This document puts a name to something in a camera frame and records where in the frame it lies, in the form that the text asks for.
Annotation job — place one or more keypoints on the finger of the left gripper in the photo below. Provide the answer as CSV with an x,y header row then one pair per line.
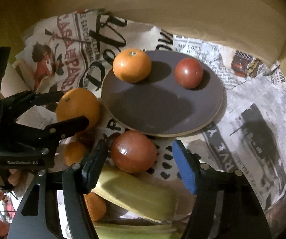
x,y
30,99
65,129

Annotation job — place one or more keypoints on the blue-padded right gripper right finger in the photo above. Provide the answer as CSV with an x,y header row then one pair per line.
x,y
199,179

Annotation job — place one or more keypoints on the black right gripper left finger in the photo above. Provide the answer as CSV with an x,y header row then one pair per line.
x,y
80,179

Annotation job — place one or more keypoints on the orange mandarin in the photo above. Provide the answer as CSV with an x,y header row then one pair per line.
x,y
132,65

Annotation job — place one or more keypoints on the dark red tomato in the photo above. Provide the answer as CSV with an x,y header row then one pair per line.
x,y
188,73

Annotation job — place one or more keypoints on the hand holding other gripper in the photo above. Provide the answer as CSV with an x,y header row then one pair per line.
x,y
15,177

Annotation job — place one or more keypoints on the small orange fruit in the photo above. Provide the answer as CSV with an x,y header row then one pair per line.
x,y
74,153

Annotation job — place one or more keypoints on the orange fruit under banana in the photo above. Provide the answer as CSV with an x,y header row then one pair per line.
x,y
96,206

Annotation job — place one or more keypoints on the large orange fruit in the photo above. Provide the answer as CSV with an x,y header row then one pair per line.
x,y
79,102

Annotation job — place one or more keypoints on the yellow-green banana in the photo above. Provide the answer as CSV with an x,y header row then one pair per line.
x,y
147,200

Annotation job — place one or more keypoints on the large red tomato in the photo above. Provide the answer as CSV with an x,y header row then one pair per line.
x,y
133,152

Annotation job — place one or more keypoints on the printed newspaper sheet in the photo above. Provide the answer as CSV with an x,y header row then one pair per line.
x,y
249,132

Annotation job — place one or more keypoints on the dark grey round plate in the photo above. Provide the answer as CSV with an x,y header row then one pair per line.
x,y
159,106

